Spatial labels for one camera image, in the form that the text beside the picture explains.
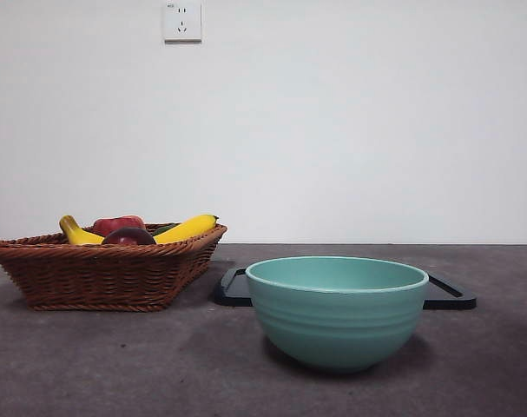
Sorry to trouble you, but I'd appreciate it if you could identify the dark red plum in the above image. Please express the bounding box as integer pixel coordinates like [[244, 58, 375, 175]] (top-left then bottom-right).
[[101, 226, 156, 246]]

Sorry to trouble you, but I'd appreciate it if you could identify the white wall socket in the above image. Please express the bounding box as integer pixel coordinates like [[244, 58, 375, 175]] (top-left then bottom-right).
[[163, 2, 202, 44]]

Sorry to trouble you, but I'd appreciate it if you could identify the red apple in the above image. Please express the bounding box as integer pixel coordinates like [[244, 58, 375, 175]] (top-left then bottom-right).
[[92, 215, 146, 236]]

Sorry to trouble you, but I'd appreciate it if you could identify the teal ribbed bowl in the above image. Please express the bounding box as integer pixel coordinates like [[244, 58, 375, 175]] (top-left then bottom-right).
[[244, 255, 430, 374]]

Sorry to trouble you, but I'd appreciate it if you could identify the brown wicker basket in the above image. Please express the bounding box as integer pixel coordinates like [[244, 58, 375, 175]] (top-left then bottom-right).
[[0, 222, 228, 312]]

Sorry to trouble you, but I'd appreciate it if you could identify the yellow banana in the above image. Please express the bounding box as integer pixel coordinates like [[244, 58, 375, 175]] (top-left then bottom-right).
[[58, 213, 221, 246]]

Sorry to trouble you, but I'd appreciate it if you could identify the dark rectangular tray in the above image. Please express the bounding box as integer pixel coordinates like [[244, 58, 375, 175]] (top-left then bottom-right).
[[213, 267, 478, 310]]

